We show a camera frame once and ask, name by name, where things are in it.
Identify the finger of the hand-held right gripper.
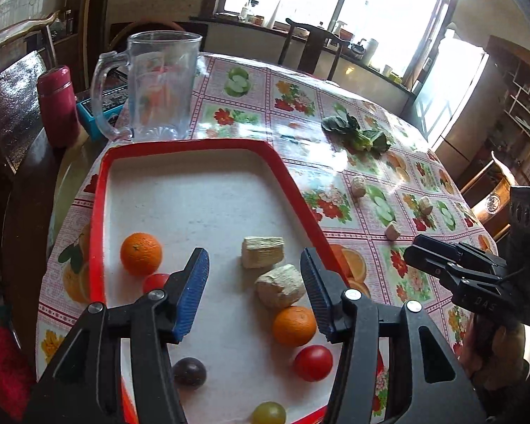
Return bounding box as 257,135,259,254
403,246,491,286
413,234,508,275

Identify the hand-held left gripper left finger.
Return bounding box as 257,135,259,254
24,247,210,424

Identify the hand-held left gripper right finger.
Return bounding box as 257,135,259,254
299,247,489,424

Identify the red tomato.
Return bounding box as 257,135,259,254
142,273,171,294
293,345,334,383

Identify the lumpy beige fibrous chunk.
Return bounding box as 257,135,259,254
255,264,305,311

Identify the orange mandarin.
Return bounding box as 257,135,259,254
120,232,163,276
272,306,317,348

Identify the blocky beige fibrous chunk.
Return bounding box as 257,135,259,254
241,236,286,270

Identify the dark purple plum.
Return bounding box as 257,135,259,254
172,357,207,388

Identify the red rimmed white tray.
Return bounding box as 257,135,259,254
89,138,387,424

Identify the green grape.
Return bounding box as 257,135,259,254
252,401,287,424

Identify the person's right hand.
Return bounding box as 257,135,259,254
461,313,530,391

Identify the brown wooden chair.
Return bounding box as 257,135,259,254
459,150,517,239

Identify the green leafy vegetable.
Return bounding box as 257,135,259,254
321,114,391,156

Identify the fruit print tablecloth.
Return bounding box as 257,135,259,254
35,53,500,424

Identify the red fuzzy cloth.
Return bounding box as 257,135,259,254
0,324,36,420

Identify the blue box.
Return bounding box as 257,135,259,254
75,84,131,142

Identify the clear plastic pitcher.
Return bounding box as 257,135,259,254
89,30,204,143

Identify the red thermos bottle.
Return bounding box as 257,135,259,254
36,65,82,148

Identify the dark wooden chair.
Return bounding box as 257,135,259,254
277,18,352,82

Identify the wooden wall shelf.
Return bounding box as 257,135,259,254
486,35,530,186

